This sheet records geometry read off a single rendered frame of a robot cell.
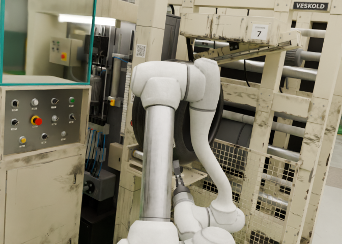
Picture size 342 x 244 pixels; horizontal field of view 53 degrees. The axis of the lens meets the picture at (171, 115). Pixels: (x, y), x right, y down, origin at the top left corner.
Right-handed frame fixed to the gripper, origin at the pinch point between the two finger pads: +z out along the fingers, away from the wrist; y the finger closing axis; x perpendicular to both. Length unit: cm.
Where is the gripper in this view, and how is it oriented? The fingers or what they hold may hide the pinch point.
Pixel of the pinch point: (176, 166)
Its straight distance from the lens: 166.9
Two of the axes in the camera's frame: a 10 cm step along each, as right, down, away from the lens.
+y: 1.8, 8.0, 5.7
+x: 9.8, -2.1, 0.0
